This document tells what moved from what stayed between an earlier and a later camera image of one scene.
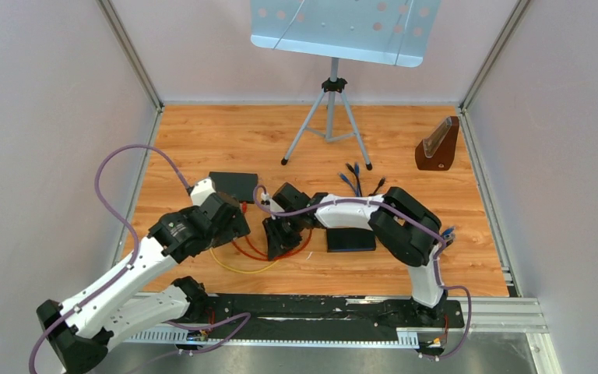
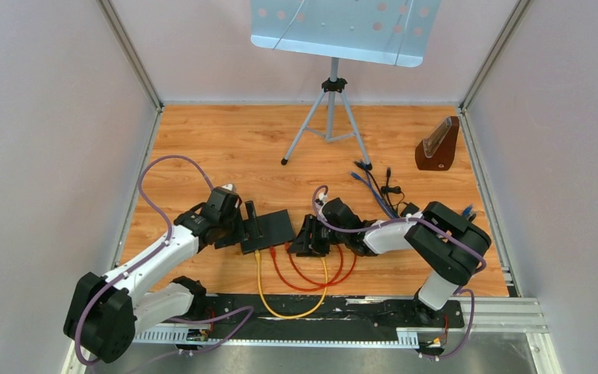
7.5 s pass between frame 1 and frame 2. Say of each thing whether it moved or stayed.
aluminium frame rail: stayed
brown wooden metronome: stayed
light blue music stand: stayed
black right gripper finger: moved
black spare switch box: moved
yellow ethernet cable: moved
